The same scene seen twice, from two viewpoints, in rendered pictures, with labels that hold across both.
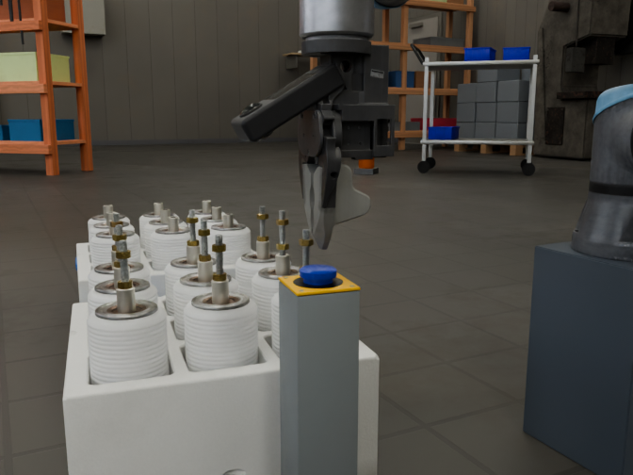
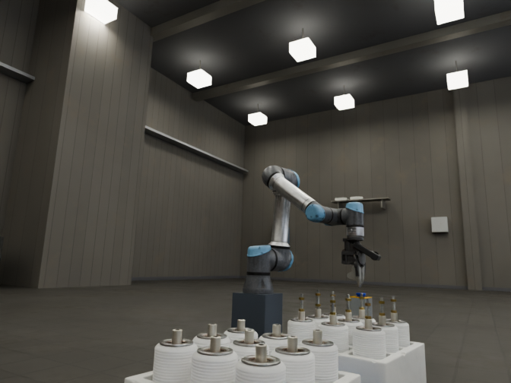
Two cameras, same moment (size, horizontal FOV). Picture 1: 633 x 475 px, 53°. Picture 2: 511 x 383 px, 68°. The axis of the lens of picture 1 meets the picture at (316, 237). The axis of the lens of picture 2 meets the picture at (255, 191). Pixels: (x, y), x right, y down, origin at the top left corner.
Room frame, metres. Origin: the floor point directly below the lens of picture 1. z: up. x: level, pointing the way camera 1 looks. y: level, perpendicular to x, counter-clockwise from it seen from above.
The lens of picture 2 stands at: (1.93, 1.13, 0.43)
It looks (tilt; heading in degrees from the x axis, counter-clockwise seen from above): 11 degrees up; 237
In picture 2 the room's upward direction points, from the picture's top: 2 degrees clockwise
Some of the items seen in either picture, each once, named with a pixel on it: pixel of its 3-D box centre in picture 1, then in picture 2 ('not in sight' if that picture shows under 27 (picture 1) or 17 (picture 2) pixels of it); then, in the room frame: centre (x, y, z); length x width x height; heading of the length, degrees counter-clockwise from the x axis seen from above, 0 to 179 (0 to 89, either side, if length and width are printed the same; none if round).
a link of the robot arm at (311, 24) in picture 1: (335, 22); (354, 232); (0.67, -0.02, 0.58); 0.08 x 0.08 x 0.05
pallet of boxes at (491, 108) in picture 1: (508, 107); not in sight; (8.75, -2.58, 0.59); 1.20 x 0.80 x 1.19; 27
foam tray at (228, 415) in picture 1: (209, 382); (349, 370); (0.91, 0.16, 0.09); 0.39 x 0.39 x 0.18; 19
